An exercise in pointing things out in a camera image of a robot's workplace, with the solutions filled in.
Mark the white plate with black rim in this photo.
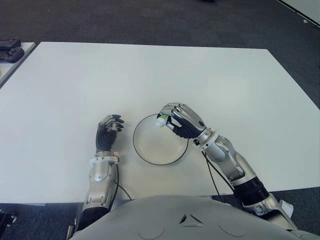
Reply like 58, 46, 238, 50
132, 112, 190, 166

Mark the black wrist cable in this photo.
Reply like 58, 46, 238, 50
111, 159, 133, 201
203, 149, 237, 197

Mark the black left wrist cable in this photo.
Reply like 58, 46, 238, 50
111, 159, 133, 201

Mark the white side table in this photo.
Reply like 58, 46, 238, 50
0, 41, 37, 90

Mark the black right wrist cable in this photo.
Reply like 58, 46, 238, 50
203, 149, 237, 197

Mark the white paper tag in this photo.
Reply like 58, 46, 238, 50
279, 199, 294, 218

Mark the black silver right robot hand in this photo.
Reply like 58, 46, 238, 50
156, 102, 208, 140

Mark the black wheeled base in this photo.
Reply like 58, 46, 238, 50
0, 206, 18, 228

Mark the black game controller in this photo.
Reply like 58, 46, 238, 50
0, 37, 22, 50
0, 47, 25, 63

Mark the grey robot torso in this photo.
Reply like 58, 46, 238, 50
66, 194, 305, 240

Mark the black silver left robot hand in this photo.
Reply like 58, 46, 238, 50
95, 114, 125, 153

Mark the green white toothpaste tube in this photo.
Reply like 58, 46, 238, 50
154, 112, 169, 130

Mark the white background table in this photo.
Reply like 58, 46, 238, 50
276, 0, 320, 29

